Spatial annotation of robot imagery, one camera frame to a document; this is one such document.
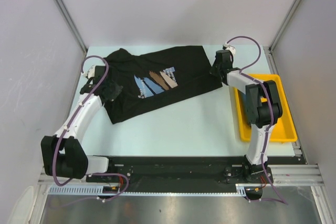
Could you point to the left aluminium frame post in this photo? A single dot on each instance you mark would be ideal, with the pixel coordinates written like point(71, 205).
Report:
point(60, 4)

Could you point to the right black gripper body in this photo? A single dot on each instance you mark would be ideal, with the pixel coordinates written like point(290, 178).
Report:
point(219, 68)

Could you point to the aluminium frame post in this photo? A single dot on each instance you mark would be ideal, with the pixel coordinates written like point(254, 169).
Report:
point(60, 4)
point(286, 21)

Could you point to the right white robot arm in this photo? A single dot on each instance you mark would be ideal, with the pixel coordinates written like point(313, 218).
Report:
point(263, 109)

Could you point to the black printed t-shirt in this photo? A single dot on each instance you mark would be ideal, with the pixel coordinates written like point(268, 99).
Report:
point(157, 79)

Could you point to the right aluminium frame post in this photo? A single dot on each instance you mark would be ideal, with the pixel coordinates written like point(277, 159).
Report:
point(286, 21)

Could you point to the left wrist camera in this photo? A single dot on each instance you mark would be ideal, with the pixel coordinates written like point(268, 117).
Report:
point(90, 72)

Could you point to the grey cable duct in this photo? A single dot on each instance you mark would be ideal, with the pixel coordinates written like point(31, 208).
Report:
point(105, 191)

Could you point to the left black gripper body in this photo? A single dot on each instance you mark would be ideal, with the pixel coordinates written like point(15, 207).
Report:
point(109, 82)

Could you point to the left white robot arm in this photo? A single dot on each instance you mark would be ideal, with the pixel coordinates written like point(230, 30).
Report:
point(63, 155)

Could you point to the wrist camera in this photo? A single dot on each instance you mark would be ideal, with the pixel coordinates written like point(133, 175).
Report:
point(230, 48)
point(90, 72)

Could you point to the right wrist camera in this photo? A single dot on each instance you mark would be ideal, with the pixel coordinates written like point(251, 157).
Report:
point(230, 48)

